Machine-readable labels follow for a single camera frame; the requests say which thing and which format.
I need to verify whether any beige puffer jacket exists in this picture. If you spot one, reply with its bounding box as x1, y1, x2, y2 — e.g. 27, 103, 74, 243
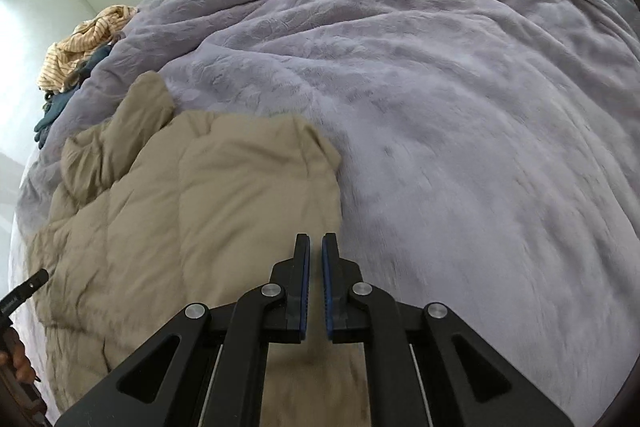
27, 72, 342, 411

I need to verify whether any person's left hand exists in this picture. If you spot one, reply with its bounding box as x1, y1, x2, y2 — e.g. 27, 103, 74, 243
0, 327, 39, 385

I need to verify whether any dark teal garment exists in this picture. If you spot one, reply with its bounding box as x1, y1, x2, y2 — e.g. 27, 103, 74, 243
34, 42, 114, 150

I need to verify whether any lavender plush bed blanket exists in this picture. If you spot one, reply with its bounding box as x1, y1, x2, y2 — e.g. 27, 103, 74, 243
16, 0, 639, 426

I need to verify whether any yellow striped garment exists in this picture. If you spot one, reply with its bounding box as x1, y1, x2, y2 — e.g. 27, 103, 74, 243
38, 4, 138, 92

